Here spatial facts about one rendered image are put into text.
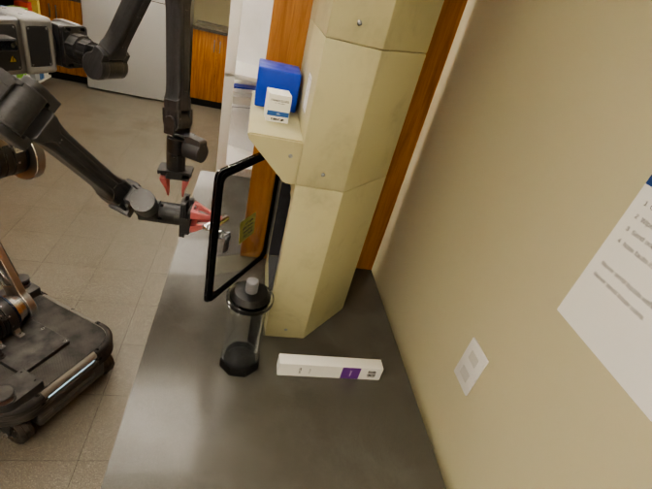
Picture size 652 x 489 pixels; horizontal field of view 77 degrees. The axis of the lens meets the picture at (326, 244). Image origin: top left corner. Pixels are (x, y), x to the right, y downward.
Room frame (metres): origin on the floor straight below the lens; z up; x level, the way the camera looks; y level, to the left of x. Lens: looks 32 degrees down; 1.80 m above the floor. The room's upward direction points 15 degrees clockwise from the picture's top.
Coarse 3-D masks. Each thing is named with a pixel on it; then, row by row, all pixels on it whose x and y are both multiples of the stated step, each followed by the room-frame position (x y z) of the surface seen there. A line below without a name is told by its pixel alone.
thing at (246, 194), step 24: (264, 168) 1.03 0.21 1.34; (240, 192) 0.93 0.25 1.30; (264, 192) 1.05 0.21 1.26; (240, 216) 0.94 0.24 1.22; (264, 216) 1.07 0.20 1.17; (240, 240) 0.96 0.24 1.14; (264, 240) 1.10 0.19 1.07; (216, 264) 0.86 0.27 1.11; (240, 264) 0.97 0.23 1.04; (216, 288) 0.87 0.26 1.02
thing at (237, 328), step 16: (272, 304) 0.71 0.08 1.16; (240, 320) 0.67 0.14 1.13; (256, 320) 0.68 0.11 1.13; (224, 336) 0.70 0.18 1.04; (240, 336) 0.67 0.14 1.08; (256, 336) 0.69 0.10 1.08; (224, 352) 0.68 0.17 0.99; (240, 352) 0.67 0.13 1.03; (256, 352) 0.70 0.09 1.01; (240, 368) 0.67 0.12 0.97
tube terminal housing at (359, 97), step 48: (336, 48) 0.83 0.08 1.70; (336, 96) 0.83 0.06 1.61; (384, 96) 0.90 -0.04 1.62; (336, 144) 0.84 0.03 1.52; (384, 144) 0.96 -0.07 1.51; (336, 192) 0.85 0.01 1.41; (288, 240) 0.83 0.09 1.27; (336, 240) 0.88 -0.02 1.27; (288, 288) 0.83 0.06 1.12; (336, 288) 0.95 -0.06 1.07; (288, 336) 0.84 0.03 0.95
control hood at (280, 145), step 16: (256, 112) 0.94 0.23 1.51; (256, 128) 0.83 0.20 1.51; (272, 128) 0.85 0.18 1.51; (288, 128) 0.88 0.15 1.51; (256, 144) 0.80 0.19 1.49; (272, 144) 0.81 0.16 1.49; (288, 144) 0.82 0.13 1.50; (272, 160) 0.81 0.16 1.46; (288, 160) 0.82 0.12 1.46; (288, 176) 0.82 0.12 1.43
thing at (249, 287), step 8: (248, 280) 0.71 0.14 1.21; (256, 280) 0.72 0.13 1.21; (232, 288) 0.72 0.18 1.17; (240, 288) 0.71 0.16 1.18; (248, 288) 0.70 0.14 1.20; (256, 288) 0.71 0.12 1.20; (264, 288) 0.73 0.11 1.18; (232, 296) 0.69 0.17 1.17; (240, 296) 0.69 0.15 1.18; (248, 296) 0.69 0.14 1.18; (256, 296) 0.70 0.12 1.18; (264, 296) 0.71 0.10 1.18; (240, 304) 0.67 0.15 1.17; (248, 304) 0.68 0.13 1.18; (256, 304) 0.68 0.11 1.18; (264, 304) 0.69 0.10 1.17
